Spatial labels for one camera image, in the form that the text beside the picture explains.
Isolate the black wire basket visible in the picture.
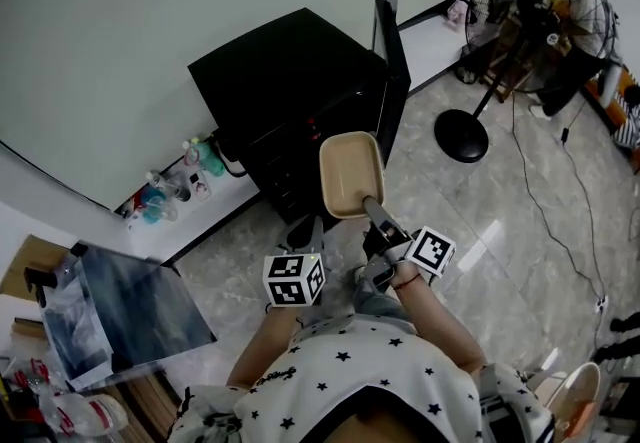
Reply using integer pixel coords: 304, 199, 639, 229
454, 62, 482, 85

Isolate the orange bench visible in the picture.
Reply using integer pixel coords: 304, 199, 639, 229
582, 63, 640, 158

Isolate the wooden slat board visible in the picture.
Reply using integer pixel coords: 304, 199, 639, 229
98, 364, 182, 433

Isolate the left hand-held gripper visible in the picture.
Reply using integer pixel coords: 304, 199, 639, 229
262, 215, 328, 309

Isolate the black cabinet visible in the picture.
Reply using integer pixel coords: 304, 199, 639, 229
187, 0, 413, 227

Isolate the cardboard box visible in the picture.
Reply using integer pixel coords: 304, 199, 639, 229
0, 233, 82, 303

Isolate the white cylinder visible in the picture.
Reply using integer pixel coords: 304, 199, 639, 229
599, 64, 624, 108

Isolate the black standing floor fan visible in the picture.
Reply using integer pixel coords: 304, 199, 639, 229
433, 0, 619, 164

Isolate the grey marbled glass table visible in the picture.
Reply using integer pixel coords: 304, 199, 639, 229
38, 242, 219, 385

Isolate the pink plush toy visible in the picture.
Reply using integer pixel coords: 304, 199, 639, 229
445, 0, 469, 25

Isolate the beige rectangular tray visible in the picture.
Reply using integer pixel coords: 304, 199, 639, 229
318, 130, 387, 222

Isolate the green drink bottle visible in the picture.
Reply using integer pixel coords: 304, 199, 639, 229
191, 137, 227, 178

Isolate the grey harness strap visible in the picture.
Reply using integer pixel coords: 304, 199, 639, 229
477, 363, 514, 435
192, 410, 244, 443

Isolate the person's right forearm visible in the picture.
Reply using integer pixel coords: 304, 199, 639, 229
393, 261, 489, 375

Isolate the person's left forearm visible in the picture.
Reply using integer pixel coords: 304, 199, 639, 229
227, 305, 302, 388

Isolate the wooden stool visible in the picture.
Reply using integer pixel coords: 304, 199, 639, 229
478, 14, 549, 103

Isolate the clear glass cup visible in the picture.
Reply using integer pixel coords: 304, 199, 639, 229
166, 177, 194, 203

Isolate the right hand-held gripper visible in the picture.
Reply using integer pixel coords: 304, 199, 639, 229
361, 195, 458, 295

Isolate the clear plastic bottle red label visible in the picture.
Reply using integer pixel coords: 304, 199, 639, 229
58, 392, 129, 438

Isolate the small white card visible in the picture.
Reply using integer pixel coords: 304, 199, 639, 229
189, 170, 214, 203

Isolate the blue cup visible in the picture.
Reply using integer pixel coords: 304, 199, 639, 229
140, 187, 167, 225

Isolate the white star-print shirt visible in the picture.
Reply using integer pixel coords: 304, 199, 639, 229
167, 315, 557, 443

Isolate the black floor cable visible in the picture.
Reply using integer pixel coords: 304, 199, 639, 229
509, 89, 607, 303

